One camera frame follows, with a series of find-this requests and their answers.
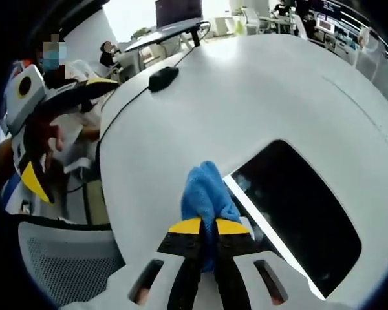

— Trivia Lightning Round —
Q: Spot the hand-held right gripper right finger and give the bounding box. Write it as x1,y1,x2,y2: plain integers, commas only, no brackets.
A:
215,218,343,310

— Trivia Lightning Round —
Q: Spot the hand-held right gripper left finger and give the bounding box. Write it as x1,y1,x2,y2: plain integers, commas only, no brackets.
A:
67,216,203,310

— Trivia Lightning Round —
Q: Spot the black tablet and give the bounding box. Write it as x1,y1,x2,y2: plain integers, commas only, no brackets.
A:
222,139,363,300

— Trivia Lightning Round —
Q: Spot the blue cleaning cloth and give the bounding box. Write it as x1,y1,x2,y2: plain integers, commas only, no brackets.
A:
180,160,244,274

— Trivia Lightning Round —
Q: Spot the person's left hand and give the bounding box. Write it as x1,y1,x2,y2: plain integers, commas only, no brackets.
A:
24,111,66,172

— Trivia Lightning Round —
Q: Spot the black computer mouse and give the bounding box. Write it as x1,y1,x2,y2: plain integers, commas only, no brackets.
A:
148,65,180,93

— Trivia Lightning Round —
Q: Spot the grey mesh office chair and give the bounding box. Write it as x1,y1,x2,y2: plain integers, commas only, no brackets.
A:
17,221,127,309

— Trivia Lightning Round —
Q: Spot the grey standing desk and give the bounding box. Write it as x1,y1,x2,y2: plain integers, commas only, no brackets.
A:
124,21,211,54

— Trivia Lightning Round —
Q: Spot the white mesh chair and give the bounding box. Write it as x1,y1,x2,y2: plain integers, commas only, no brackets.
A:
354,30,388,93

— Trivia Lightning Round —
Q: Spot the small white monitor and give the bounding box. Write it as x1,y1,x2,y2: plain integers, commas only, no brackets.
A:
316,17,336,34

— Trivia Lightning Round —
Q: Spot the black cable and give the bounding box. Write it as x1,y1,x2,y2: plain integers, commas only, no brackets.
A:
95,85,153,169
173,21,211,70

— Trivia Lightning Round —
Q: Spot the wall screen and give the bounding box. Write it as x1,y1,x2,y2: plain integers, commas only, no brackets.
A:
310,0,350,17

